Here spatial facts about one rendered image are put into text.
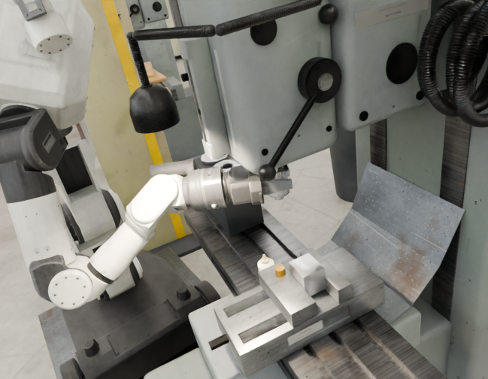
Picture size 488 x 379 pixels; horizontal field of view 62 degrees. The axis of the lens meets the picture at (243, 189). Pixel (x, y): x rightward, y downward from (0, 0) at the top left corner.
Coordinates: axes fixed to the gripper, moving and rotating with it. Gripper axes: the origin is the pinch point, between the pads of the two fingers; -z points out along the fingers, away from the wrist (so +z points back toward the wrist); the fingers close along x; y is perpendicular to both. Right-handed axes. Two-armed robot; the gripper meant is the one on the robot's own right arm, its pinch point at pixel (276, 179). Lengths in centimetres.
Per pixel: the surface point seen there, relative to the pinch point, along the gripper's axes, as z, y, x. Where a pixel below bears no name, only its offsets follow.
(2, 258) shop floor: 214, 127, 168
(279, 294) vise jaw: 2.8, 20.6, -12.0
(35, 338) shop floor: 147, 126, 83
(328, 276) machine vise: -8.1, 20.4, -8.7
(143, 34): 14.9, -34.0, -16.6
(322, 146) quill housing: -9.1, -9.0, -6.6
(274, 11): -2.5, -34.3, -20.0
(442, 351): -38, 61, 0
